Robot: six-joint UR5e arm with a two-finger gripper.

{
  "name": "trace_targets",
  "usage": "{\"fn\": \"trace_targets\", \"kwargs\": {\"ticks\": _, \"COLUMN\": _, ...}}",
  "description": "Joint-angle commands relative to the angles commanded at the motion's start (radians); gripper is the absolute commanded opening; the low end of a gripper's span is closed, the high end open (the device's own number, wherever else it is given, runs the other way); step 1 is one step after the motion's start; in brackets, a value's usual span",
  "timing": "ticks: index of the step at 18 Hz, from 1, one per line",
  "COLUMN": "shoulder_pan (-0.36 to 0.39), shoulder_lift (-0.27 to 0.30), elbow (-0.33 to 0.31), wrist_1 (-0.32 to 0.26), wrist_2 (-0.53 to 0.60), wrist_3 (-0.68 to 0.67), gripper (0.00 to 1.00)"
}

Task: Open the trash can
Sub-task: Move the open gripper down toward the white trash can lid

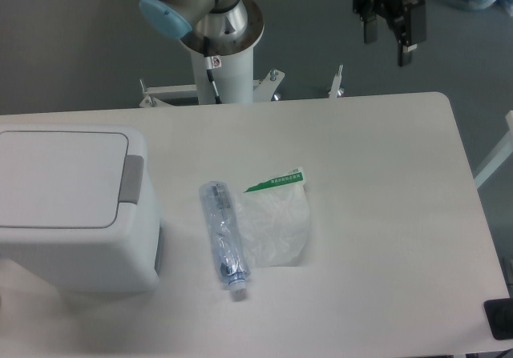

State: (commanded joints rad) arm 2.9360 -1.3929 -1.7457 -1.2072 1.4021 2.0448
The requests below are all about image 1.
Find white trash can lid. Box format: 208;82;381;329
1;130;144;229

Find black device at table edge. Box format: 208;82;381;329
483;298;512;340

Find white metal base frame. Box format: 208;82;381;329
139;64;345;108

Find white trash can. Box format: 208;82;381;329
1;123;162;292

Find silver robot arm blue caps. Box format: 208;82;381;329
139;0;427;66

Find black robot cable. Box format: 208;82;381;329
202;36;223;105

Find crushed clear plastic bottle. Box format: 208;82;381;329
199;181;251;301

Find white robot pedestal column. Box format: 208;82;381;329
189;48;253;105

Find clear plastic bag green label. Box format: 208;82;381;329
234;167;311;267

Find white frame leg right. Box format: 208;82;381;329
474;111;512;189

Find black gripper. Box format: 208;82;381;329
353;0;426;66

